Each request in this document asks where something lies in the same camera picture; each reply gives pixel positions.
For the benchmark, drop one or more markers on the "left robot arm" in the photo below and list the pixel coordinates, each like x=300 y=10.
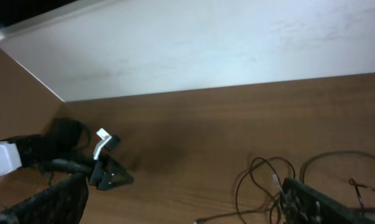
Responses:
x=60 y=150

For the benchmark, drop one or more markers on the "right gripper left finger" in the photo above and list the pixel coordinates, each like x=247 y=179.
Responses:
x=63 y=203

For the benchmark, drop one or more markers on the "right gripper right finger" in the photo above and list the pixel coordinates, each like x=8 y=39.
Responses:
x=302 y=204

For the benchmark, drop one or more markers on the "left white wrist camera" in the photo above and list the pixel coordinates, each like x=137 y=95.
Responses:
x=107 y=141

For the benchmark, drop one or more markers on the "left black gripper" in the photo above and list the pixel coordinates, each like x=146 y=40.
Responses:
x=108 y=174

